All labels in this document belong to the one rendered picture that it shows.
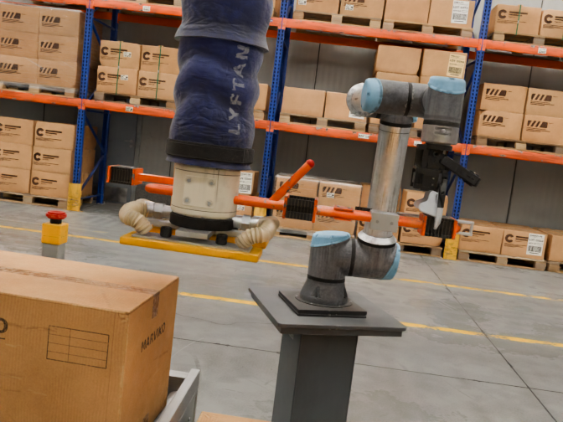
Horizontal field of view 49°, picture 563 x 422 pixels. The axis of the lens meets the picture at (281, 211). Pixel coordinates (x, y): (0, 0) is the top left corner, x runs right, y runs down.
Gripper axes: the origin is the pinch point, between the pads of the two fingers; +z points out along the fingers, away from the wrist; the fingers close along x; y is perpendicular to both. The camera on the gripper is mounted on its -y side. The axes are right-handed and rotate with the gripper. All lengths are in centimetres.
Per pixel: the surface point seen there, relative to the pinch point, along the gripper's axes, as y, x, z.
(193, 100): 63, 11, -23
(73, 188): 388, -695, 89
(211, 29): 60, 13, -40
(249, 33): 52, 9, -41
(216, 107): 57, 11, -22
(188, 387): 62, -18, 61
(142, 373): 69, 10, 47
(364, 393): -8, -184, 121
